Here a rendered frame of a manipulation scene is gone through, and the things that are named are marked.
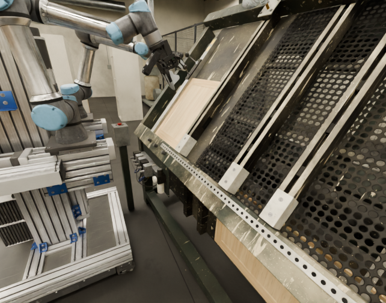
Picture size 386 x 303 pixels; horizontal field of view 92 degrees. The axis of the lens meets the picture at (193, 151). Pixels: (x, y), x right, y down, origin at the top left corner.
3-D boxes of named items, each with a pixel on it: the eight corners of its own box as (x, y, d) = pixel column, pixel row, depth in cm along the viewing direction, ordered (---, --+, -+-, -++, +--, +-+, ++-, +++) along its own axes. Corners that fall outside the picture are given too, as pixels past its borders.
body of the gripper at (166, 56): (180, 65, 86) (168, 38, 79) (164, 74, 85) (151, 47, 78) (174, 65, 92) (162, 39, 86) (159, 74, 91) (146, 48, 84)
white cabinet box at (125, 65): (118, 116, 542) (107, 33, 456) (138, 114, 567) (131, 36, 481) (121, 121, 494) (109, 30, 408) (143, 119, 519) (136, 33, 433)
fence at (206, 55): (154, 132, 161) (150, 130, 159) (216, 42, 161) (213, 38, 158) (156, 134, 158) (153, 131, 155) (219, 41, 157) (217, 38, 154)
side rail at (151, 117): (149, 128, 184) (140, 122, 177) (211, 36, 183) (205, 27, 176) (151, 130, 180) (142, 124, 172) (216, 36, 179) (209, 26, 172)
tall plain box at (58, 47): (55, 135, 386) (25, 38, 312) (87, 131, 412) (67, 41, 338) (47, 152, 314) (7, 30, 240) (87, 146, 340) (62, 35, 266)
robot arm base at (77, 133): (54, 145, 92) (48, 126, 88) (58, 136, 104) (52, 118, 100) (88, 141, 98) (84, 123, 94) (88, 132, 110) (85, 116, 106)
